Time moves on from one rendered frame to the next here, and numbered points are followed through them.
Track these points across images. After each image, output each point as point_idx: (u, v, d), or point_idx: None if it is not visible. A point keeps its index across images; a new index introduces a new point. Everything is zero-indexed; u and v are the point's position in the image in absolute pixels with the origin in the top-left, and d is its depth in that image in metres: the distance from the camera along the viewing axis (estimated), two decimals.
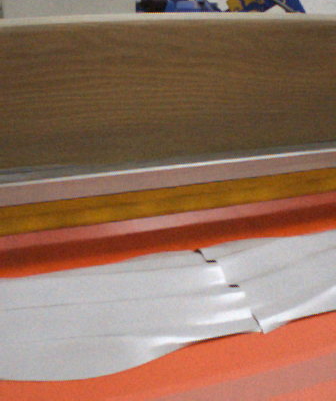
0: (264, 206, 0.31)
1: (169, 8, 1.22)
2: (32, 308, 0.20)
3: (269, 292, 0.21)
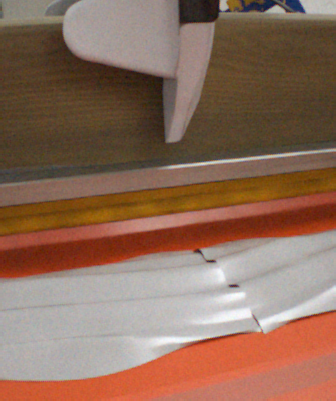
0: (264, 206, 0.31)
1: None
2: (32, 308, 0.20)
3: (269, 292, 0.21)
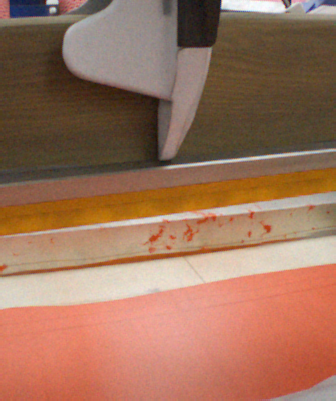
0: (244, 359, 0.34)
1: None
2: None
3: None
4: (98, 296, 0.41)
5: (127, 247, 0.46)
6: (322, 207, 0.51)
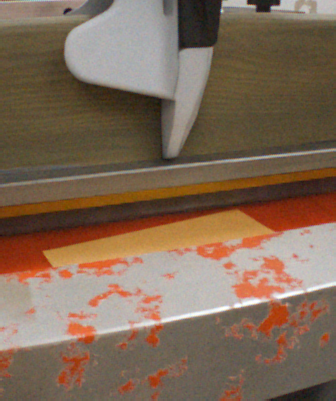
0: None
1: None
2: None
3: None
4: None
5: None
6: None
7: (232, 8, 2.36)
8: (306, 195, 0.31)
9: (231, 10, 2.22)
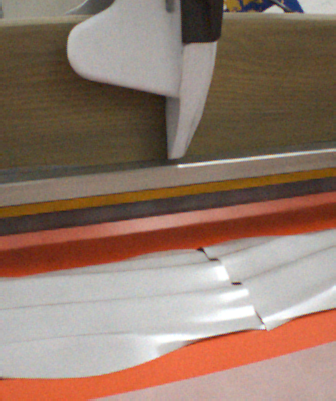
0: (265, 205, 0.31)
1: None
2: (37, 306, 0.20)
3: (272, 290, 0.21)
4: None
5: None
6: None
7: None
8: None
9: None
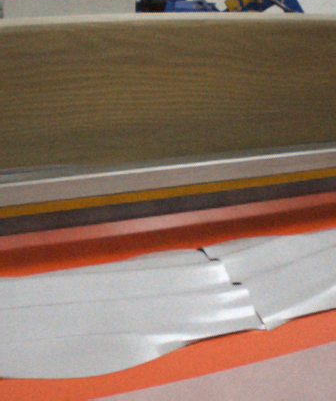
0: (265, 205, 0.31)
1: (167, 8, 1.22)
2: (37, 306, 0.20)
3: (272, 290, 0.21)
4: None
5: None
6: None
7: None
8: None
9: None
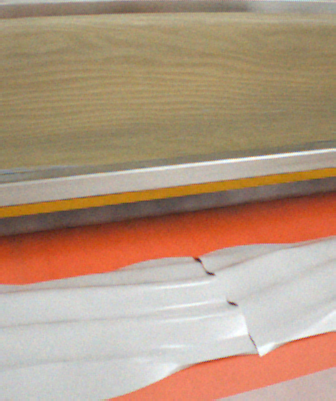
0: (263, 206, 0.31)
1: None
2: (38, 325, 0.20)
3: (266, 312, 0.22)
4: None
5: None
6: None
7: None
8: None
9: None
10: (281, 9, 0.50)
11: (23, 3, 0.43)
